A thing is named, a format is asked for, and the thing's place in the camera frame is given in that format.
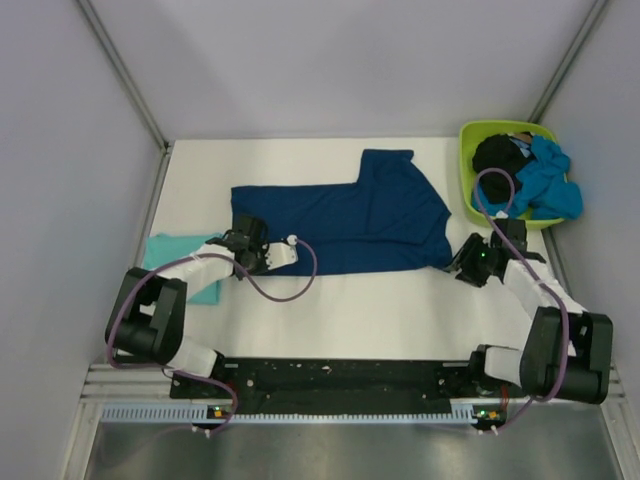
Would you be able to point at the bright blue t-shirt in basket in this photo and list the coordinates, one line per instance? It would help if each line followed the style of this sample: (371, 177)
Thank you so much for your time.
(545, 192)

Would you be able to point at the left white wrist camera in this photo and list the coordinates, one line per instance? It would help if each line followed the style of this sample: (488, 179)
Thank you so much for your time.
(282, 253)

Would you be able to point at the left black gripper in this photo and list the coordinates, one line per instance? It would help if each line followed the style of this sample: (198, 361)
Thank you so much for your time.
(262, 252)

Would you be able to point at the left aluminium frame post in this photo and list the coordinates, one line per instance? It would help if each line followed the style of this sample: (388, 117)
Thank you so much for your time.
(121, 72)

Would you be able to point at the aluminium extrusion rail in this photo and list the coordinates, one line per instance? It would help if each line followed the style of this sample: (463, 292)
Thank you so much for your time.
(104, 383)

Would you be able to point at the dark blue printed t-shirt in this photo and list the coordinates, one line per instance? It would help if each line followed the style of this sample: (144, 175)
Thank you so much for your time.
(390, 219)

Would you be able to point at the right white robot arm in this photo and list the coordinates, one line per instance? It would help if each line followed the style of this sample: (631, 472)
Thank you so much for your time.
(568, 350)

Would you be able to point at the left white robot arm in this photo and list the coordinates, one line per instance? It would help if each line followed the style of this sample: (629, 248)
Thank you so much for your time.
(146, 327)

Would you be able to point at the right aluminium frame post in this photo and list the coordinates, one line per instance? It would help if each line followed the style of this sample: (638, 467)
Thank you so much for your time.
(595, 15)

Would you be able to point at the black t-shirt in basket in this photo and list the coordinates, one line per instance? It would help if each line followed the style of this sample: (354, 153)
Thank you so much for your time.
(504, 152)

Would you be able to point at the folded teal t-shirt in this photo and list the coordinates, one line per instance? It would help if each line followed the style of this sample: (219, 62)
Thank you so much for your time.
(163, 248)

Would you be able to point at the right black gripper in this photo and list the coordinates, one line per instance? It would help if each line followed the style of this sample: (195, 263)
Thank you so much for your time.
(463, 260)

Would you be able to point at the aluminium frame post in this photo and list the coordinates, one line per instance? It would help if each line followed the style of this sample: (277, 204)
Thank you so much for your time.
(595, 15)
(121, 72)

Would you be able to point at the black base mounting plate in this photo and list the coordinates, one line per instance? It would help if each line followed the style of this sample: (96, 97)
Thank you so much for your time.
(340, 386)

